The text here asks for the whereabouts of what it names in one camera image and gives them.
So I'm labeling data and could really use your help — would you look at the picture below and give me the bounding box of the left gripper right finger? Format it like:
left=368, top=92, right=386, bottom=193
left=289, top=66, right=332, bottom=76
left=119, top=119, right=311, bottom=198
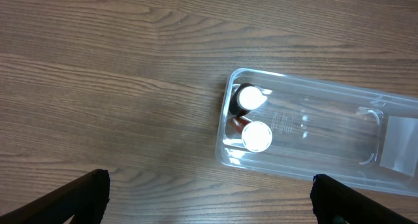
left=310, top=174, right=415, bottom=224

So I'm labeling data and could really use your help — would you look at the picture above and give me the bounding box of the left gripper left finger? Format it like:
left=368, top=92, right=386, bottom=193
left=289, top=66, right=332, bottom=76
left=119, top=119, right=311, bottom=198
left=1, top=169, right=110, bottom=224

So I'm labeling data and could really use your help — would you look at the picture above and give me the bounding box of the orange tube white cap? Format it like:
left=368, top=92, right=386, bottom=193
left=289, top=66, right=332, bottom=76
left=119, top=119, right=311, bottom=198
left=231, top=116, right=272, bottom=153

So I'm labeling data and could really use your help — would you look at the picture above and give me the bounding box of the black bottle white cap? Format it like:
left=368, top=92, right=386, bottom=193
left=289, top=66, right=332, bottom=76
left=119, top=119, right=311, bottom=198
left=229, top=83, right=267, bottom=117

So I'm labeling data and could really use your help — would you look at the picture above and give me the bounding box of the clear plastic container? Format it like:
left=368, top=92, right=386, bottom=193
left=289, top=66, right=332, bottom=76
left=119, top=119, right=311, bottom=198
left=216, top=68, right=417, bottom=196

